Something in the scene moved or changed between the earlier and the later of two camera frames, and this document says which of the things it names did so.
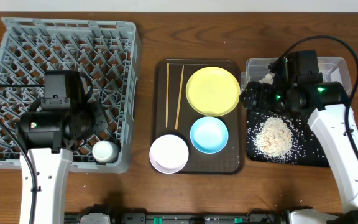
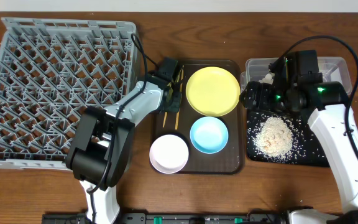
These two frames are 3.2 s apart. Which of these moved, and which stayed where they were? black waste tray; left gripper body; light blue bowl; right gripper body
Moved: left gripper body
Stayed: light blue bowl; right gripper body; black waste tray
